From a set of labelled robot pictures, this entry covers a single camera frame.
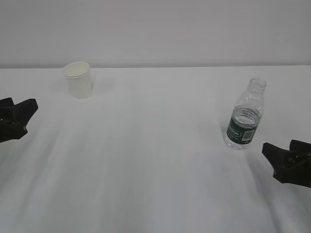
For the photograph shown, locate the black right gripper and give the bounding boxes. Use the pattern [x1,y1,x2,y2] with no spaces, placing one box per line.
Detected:
[262,140,311,188]

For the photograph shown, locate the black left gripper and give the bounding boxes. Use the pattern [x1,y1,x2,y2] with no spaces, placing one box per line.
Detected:
[0,98,38,143]

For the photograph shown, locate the clear plastic water bottle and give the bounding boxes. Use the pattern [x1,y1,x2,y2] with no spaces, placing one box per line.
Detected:
[225,78,266,150]

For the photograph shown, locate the white paper cup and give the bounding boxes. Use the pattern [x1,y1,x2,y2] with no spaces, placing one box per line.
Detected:
[63,62,93,99]

